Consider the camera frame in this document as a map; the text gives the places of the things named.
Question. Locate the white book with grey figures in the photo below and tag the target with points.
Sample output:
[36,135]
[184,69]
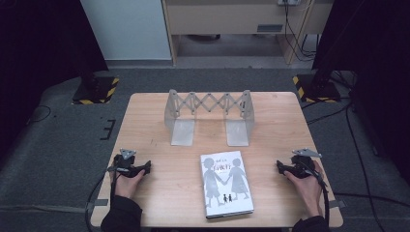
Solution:
[225,185]

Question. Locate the grey tape strip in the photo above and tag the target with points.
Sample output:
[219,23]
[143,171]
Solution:
[336,204]
[98,202]

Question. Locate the expandable grey metal bookend rack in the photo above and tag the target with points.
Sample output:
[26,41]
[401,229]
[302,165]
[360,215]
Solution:
[209,111]

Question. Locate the dark curtain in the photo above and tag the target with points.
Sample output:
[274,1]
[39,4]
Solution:
[38,58]
[374,64]

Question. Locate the person's left hand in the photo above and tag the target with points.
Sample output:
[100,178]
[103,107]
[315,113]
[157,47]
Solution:
[127,187]

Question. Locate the person's right hand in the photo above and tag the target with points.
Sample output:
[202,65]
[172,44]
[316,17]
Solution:
[307,193]

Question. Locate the white power strip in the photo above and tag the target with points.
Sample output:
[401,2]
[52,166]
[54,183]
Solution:
[288,2]

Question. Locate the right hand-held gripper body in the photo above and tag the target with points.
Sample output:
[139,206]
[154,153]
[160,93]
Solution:
[303,162]

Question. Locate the light wooden desk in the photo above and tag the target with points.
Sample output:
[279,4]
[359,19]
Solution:
[225,19]

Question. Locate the striped black stand base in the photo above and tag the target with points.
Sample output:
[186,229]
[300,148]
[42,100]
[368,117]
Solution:
[317,90]
[96,92]

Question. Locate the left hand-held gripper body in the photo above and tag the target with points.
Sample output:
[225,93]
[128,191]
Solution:
[127,164]

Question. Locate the white panel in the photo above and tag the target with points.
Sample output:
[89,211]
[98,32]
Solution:
[125,29]

